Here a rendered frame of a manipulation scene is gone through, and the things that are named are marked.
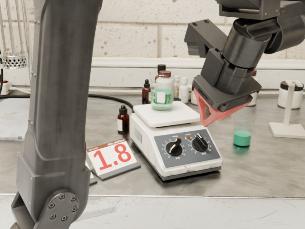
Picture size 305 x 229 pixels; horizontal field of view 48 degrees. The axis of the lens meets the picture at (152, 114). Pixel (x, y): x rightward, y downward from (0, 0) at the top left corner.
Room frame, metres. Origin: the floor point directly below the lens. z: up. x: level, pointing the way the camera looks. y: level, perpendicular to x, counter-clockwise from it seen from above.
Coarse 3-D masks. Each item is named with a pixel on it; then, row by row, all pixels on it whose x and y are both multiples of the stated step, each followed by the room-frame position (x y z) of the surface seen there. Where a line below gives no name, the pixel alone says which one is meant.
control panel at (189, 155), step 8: (160, 136) 0.61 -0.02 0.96; (168, 136) 0.62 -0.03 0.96; (176, 136) 0.62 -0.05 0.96; (184, 136) 0.62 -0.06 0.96; (192, 136) 0.63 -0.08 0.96; (208, 136) 0.64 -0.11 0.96; (160, 144) 0.60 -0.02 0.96; (184, 144) 0.61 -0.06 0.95; (208, 144) 0.62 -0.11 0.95; (160, 152) 0.58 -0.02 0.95; (184, 152) 0.59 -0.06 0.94; (192, 152) 0.59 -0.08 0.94; (200, 152) 0.60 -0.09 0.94; (208, 152) 0.60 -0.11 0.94; (216, 152) 0.60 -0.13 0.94; (168, 160) 0.57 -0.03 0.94; (176, 160) 0.57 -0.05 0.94; (184, 160) 0.57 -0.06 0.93; (192, 160) 0.58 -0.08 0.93; (200, 160) 0.58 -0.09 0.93
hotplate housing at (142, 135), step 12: (132, 120) 0.71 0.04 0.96; (132, 132) 0.71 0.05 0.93; (144, 132) 0.64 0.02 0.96; (156, 132) 0.62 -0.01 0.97; (168, 132) 0.63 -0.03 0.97; (180, 132) 0.63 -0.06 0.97; (144, 144) 0.64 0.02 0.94; (156, 144) 0.59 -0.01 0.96; (144, 156) 0.65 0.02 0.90; (156, 156) 0.58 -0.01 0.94; (156, 168) 0.58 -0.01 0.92; (168, 168) 0.56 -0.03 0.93; (180, 168) 0.56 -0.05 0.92; (192, 168) 0.57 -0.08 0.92; (204, 168) 0.58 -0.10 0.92; (216, 168) 0.59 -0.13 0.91
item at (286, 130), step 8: (288, 80) 0.83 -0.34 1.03; (296, 80) 0.83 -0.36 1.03; (288, 88) 0.84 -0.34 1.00; (288, 96) 0.82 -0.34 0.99; (288, 104) 0.82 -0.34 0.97; (288, 112) 0.82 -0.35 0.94; (288, 120) 0.82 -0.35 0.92; (272, 128) 0.80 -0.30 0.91; (280, 128) 0.80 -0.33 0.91; (288, 128) 0.80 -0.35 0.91; (296, 128) 0.81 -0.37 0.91; (280, 136) 0.77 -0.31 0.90; (288, 136) 0.76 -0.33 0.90; (296, 136) 0.76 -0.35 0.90; (304, 136) 0.76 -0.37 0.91
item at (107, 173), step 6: (90, 156) 0.59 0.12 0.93; (132, 162) 0.62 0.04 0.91; (96, 168) 0.58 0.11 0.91; (114, 168) 0.59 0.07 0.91; (120, 168) 0.59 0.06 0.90; (126, 168) 0.59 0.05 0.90; (132, 168) 0.60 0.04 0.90; (96, 174) 0.57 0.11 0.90; (102, 174) 0.57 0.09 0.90; (108, 174) 0.57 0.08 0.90; (114, 174) 0.57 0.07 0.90
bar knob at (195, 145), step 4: (196, 136) 0.61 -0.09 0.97; (200, 136) 0.61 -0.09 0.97; (196, 140) 0.61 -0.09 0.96; (200, 140) 0.60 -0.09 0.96; (204, 140) 0.60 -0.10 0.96; (192, 144) 0.61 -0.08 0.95; (196, 144) 0.61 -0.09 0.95; (200, 144) 0.60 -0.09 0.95; (204, 144) 0.59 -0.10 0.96; (196, 148) 0.60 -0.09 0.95; (200, 148) 0.60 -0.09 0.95; (204, 148) 0.60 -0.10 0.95
